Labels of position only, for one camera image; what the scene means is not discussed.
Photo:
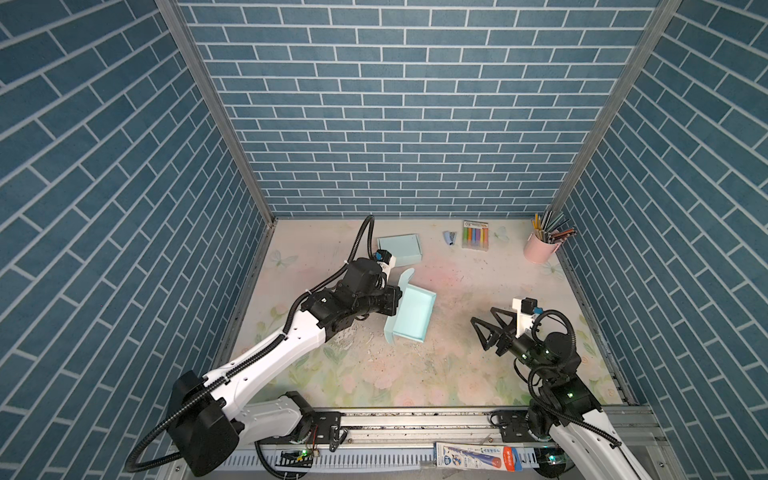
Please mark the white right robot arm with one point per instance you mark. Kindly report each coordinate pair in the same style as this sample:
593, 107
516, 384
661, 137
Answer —
562, 407

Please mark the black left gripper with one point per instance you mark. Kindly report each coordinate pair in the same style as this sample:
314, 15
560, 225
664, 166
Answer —
393, 295

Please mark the light blue box stack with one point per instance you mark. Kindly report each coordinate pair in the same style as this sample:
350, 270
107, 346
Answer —
414, 311

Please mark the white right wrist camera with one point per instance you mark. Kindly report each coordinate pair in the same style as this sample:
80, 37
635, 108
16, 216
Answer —
524, 309

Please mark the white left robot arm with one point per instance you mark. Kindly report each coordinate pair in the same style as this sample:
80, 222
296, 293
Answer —
210, 413

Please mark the pack of coloured highlighters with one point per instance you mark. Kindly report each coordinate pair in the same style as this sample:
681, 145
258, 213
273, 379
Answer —
475, 235

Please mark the metal base rail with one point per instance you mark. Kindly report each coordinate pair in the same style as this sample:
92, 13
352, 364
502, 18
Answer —
412, 427

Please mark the white red blue package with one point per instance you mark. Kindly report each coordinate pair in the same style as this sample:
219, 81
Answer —
484, 457

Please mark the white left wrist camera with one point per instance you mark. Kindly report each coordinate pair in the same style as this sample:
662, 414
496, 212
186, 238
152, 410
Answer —
387, 261

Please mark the pink metal pencil bucket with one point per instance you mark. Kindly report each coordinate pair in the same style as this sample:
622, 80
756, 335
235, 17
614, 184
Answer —
539, 252

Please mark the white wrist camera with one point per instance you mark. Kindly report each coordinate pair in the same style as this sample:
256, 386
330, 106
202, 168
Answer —
524, 309
387, 261

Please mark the light blue paper box sheet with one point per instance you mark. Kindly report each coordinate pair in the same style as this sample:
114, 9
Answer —
406, 249

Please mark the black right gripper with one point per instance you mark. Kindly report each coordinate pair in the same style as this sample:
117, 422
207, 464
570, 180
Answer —
497, 330

